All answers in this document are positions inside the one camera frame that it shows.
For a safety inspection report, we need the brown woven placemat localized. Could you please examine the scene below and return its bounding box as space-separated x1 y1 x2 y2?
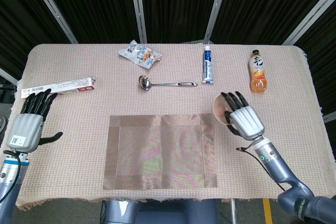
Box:
103 113 218 190

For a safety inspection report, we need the grey robot torso base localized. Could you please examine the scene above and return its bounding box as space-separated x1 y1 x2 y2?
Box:
101 199 218 224

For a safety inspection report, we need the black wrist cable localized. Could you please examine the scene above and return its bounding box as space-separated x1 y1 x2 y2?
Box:
236 146 287 192
3 150 22 204

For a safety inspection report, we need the metal table leg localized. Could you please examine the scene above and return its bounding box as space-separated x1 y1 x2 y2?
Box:
230 199 237 224

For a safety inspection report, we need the blue white toothpaste tube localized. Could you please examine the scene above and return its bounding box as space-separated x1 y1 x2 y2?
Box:
202 45 215 84

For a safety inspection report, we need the black equipment rack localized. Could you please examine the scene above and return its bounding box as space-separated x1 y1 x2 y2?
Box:
0 76 15 104

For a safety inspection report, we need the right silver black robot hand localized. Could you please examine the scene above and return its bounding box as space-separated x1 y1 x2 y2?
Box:
220 91 265 141

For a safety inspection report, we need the beige woven tablecloth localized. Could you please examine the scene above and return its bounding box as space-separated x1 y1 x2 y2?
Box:
0 43 336 212

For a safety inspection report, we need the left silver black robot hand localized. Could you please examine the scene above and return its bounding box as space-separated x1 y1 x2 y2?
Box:
6 88 64 154

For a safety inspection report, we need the steel soup ladle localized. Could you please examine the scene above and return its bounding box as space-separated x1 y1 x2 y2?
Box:
138 74 198 91

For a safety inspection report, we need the long white red carton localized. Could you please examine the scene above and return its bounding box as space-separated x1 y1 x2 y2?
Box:
20 77 96 99

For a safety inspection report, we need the white snack bag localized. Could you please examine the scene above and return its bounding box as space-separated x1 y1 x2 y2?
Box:
118 39 163 70

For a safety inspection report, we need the black fabric screen panel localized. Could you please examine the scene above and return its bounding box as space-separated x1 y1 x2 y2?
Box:
210 0 336 45
0 0 72 79
139 0 224 44
293 0 336 117
36 0 140 44

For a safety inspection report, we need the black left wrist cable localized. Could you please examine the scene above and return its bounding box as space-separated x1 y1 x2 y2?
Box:
3 150 22 204

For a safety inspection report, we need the orange drink bottle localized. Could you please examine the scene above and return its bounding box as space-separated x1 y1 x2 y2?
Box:
248 49 269 93

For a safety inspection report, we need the pink bowl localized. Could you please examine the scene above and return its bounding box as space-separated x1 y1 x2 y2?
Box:
212 94 235 125

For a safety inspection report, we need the aluminium screen post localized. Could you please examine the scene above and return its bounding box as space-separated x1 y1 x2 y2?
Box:
128 0 148 43
25 0 79 44
0 68 19 84
203 0 232 44
323 111 336 124
282 0 336 46

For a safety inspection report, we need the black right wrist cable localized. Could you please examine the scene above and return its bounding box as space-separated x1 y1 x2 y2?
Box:
236 146 287 192

